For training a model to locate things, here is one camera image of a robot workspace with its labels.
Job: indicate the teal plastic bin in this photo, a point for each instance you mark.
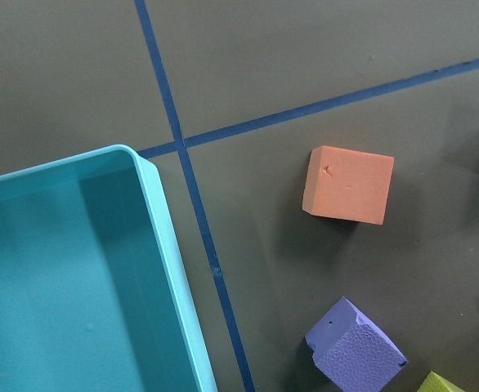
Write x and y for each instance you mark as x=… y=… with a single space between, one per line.
x=93 y=291

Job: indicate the purple foam block left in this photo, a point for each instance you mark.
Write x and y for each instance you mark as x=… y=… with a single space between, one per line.
x=352 y=351

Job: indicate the orange foam block left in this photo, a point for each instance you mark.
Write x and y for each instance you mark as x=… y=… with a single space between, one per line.
x=347 y=185

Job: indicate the yellow foam block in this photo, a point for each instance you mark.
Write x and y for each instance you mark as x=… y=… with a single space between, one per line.
x=436 y=383

